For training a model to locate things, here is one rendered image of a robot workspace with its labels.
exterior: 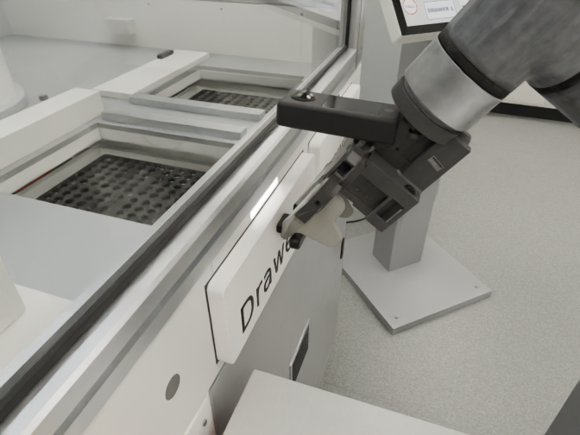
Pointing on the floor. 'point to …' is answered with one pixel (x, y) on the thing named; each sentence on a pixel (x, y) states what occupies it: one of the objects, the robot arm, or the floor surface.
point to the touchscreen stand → (409, 260)
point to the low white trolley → (315, 412)
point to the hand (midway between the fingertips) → (290, 217)
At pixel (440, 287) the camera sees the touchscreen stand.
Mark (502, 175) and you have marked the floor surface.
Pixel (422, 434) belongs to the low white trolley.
